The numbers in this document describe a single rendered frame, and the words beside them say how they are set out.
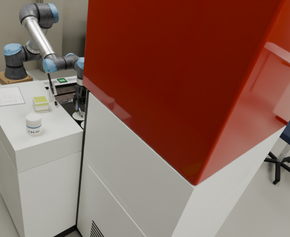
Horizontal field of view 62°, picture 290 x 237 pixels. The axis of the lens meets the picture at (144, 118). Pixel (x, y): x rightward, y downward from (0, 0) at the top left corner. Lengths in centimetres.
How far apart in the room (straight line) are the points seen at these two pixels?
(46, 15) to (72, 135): 77
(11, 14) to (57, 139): 278
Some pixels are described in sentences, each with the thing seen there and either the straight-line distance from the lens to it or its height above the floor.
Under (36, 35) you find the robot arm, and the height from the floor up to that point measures 132.
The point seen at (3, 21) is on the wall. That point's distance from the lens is 388.
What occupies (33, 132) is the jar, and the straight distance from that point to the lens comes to 132.
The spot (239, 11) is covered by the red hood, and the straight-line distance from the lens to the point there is 65.
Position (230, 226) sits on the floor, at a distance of 250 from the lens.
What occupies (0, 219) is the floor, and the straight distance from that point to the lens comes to 223.
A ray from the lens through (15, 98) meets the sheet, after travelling 164.
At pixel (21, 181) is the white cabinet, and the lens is 142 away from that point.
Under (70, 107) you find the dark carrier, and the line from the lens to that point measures 167.
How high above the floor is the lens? 181
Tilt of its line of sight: 33 degrees down
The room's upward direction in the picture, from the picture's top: 14 degrees clockwise
